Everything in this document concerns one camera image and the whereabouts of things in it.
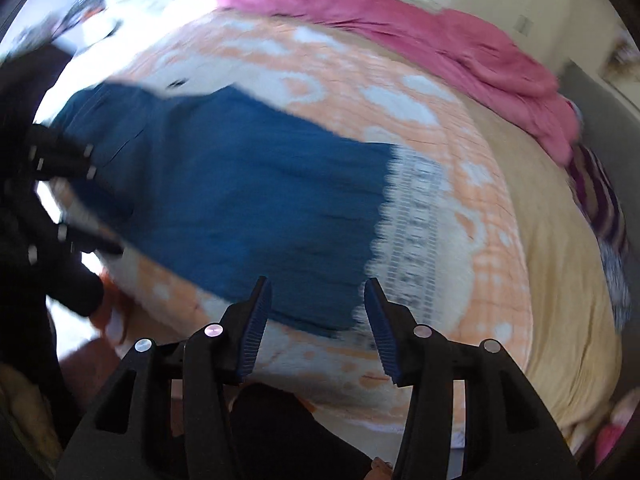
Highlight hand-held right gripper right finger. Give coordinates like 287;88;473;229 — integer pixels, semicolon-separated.
363;277;583;480

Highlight purple striped pillow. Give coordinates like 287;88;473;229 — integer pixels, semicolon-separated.
567;144;626;256

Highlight blue patterned pillow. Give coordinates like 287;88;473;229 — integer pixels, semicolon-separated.
597;240;633;331

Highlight white dresser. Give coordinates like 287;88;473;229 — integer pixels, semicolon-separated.
10;0;176;51

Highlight pink duvet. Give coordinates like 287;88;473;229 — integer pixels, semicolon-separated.
182;0;583;166

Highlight orange and white fleece blanket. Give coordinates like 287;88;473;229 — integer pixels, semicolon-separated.
37;10;533;436

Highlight grey padded headboard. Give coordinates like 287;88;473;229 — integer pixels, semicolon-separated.
560;57;640;211

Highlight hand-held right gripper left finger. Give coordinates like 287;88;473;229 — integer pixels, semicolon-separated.
60;276;274;480

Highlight beige bed sheet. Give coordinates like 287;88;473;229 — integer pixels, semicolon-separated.
320;25;626;456

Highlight blue denim pants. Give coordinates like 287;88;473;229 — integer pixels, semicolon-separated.
50;82;451;338

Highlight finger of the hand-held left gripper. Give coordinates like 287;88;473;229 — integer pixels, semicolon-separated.
27;221;126;266
27;124;98;183

